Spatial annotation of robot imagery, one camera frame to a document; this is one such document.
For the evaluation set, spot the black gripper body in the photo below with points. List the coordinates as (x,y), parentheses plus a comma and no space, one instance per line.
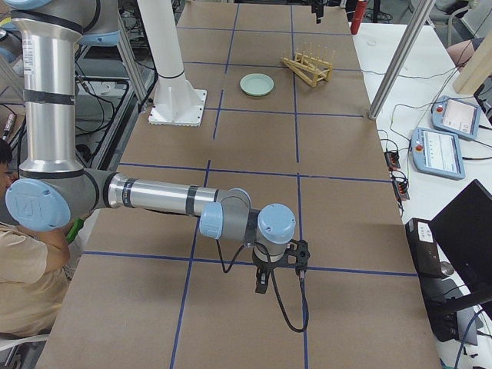
(264,267)

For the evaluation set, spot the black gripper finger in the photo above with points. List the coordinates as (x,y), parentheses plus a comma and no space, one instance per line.
(262,280)

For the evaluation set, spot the light green plate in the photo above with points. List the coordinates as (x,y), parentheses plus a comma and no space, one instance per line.
(256,84)

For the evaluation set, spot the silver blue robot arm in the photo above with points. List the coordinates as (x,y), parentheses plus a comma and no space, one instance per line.
(53,187)

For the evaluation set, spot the black desktop computer box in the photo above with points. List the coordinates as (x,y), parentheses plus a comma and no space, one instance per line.
(424,250)

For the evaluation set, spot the wooden dish rack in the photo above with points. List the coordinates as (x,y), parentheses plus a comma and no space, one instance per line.
(310,64)

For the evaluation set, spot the black computer monitor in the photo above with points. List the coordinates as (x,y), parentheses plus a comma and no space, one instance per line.
(462,229)

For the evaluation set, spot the near teach pendant tablet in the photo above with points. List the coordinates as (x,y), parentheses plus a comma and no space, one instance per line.
(437,153)

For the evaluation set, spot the teach pendant tablet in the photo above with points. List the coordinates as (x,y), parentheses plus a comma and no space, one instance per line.
(437,153)
(456,116)

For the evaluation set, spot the seated person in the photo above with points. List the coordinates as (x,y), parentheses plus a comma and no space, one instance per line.
(33,280)

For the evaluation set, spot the far teach pendant tablet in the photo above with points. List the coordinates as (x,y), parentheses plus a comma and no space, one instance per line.
(456,116)

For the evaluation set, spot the red cylinder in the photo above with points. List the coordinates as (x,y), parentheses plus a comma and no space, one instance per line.
(358,16)

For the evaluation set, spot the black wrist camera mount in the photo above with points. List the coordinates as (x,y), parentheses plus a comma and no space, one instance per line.
(295,256)

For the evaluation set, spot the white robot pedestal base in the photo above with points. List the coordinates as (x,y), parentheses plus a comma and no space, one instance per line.
(175,101)

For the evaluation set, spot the aluminium table frame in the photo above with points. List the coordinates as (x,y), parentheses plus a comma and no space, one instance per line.
(111,84)

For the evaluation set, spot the aluminium frame post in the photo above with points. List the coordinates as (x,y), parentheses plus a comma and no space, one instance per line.
(409,37)

